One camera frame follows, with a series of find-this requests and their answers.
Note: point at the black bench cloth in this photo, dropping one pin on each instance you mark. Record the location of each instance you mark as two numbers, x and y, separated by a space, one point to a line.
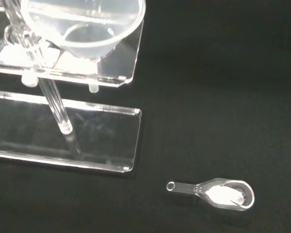
220 97

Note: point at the clear acrylic funnel stand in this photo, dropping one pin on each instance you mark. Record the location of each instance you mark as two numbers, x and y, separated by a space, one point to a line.
63 114

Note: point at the glass weighing funnel with powder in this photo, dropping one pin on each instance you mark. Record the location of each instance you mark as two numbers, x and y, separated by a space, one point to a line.
223 194

